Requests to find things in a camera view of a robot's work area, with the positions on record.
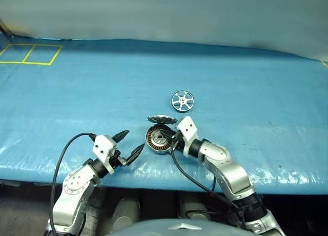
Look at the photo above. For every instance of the yellow tape grid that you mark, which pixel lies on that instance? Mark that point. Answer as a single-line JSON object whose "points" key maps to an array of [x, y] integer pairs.
{"points": [[28, 53]]}

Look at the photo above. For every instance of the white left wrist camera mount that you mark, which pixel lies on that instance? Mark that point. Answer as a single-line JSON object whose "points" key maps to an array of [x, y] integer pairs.
{"points": [[103, 151]]}

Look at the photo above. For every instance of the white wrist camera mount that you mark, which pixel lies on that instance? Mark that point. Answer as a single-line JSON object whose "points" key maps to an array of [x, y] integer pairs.
{"points": [[188, 133], [103, 151]]}

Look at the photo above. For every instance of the blue plastic table cover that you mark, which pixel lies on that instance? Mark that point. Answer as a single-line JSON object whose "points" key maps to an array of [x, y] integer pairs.
{"points": [[243, 87]]}

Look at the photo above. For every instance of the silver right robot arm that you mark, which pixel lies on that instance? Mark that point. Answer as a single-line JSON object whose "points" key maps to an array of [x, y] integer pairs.
{"points": [[230, 174]]}

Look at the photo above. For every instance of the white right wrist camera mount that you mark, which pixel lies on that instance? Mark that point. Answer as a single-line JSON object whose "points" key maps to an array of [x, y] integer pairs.
{"points": [[188, 133]]}

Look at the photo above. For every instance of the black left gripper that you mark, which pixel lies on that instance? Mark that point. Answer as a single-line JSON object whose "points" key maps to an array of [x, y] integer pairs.
{"points": [[116, 159]]}

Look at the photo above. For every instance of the silver motor stator copper windings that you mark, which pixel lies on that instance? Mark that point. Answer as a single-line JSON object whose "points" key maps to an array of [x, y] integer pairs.
{"points": [[156, 141]]}

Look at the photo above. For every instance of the small silver toothed part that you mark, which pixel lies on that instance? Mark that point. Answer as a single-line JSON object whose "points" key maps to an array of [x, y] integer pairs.
{"points": [[161, 119]]}

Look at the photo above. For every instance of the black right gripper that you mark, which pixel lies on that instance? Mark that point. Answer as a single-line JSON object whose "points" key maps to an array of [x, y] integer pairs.
{"points": [[178, 141]]}

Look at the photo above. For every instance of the silver spoked rotor cap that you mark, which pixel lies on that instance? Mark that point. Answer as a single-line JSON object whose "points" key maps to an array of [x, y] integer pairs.
{"points": [[182, 101]]}

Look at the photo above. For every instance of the metal frame post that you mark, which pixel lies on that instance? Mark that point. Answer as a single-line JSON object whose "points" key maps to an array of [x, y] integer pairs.
{"points": [[6, 30]]}

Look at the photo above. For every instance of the grey rounded robot leg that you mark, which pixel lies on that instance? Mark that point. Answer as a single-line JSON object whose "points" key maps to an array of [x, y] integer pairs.
{"points": [[125, 213], [193, 207]]}

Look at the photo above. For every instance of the grey robot torso with emblem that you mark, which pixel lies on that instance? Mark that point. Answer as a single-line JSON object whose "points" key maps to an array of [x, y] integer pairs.
{"points": [[153, 228]]}

